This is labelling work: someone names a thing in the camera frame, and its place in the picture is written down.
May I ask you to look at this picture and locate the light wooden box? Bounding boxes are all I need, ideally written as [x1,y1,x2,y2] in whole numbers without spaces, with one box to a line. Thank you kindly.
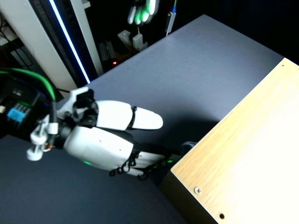
[158,57,299,224]

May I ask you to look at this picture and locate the black box with red light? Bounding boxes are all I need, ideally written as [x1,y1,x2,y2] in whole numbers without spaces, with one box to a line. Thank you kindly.
[98,41,120,71]

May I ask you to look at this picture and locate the grey table cloth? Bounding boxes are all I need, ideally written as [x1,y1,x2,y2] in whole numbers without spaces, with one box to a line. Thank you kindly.
[0,14,289,224]

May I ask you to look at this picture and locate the white column with blue light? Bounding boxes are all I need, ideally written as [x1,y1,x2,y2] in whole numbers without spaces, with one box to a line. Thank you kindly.
[0,0,104,92]

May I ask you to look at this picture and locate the black electronics box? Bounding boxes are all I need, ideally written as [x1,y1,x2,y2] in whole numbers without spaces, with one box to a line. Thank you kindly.
[0,77,51,138]

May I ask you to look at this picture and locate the blue sensor module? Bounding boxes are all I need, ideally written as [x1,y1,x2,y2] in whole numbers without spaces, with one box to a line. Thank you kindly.
[6,104,31,122]

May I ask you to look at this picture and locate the white plastic mount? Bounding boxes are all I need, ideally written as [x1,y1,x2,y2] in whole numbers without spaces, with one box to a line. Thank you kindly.
[117,26,150,50]

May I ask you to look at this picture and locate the white cable connector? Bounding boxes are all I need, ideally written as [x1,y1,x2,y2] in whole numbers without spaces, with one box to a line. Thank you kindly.
[164,11,176,37]

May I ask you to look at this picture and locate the thick green cable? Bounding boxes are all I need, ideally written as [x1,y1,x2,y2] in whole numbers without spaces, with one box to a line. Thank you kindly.
[0,67,58,103]

